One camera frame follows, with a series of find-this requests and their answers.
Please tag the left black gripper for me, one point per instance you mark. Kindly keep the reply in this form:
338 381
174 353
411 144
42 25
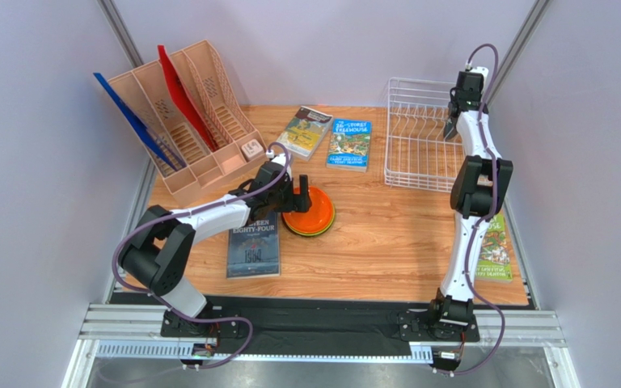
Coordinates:
296 202

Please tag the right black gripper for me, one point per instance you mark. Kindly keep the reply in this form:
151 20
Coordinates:
453 111

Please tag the orange plate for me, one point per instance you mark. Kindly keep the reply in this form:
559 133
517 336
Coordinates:
322 205

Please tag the green plate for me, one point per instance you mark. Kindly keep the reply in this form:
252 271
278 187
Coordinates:
308 227

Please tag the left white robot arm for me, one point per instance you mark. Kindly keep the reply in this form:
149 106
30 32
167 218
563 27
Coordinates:
157 251

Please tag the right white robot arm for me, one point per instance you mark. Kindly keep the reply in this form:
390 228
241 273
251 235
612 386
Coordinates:
476 197

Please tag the Nineteen Eighty-Four book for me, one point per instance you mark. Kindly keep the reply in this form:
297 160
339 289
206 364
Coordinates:
254 250

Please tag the small white cube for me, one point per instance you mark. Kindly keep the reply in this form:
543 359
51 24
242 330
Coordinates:
252 149

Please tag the yellow grey illustrated book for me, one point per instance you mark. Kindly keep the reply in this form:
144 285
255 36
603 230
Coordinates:
305 131

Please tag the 26-Storey Treehouse blue book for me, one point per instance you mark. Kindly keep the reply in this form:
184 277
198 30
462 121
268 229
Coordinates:
349 145

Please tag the black base mat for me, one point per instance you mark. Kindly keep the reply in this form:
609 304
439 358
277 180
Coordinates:
313 327

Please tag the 65-Storey Treehouse green book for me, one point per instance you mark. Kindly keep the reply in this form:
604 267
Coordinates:
494 262

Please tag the blue folder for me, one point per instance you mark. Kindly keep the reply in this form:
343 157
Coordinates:
151 141

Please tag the beige plastic file organizer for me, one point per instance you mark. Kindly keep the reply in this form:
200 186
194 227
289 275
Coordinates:
203 74

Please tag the red folder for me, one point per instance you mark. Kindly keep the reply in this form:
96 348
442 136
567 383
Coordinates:
181 98

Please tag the white wire dish rack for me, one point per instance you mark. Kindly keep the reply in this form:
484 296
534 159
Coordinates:
416 153

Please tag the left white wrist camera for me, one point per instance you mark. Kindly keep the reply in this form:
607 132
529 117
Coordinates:
275 156

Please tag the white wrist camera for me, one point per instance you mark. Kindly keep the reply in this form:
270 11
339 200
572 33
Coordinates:
275 156
479 71

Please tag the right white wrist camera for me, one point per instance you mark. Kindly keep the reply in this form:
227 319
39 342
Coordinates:
479 71

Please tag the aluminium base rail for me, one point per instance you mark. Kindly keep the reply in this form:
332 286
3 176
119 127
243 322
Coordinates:
129 330

